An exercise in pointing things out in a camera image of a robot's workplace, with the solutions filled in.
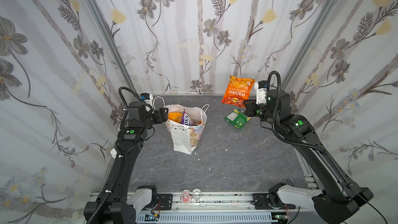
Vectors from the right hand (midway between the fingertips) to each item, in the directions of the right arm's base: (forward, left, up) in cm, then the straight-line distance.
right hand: (245, 98), depth 66 cm
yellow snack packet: (+4, +33, -23) cm, 40 cm away
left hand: (+2, +40, -11) cm, 41 cm away
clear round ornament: (-32, +19, -38) cm, 53 cm away
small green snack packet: (+14, -7, -37) cm, 40 cm away
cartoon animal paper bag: (-8, +26, -25) cm, 37 cm away
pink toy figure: (-34, +24, -35) cm, 55 cm away
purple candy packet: (0, +26, -19) cm, 33 cm away
